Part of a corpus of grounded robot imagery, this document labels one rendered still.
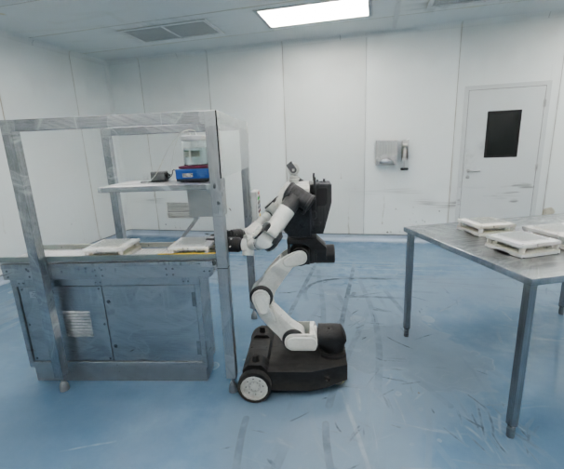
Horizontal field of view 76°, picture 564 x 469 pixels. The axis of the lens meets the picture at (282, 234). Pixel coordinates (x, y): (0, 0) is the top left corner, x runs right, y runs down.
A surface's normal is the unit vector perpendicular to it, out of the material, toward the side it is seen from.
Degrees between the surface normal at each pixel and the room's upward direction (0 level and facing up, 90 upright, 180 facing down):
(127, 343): 90
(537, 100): 90
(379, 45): 90
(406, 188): 90
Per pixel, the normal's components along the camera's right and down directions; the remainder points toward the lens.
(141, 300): -0.06, 0.25
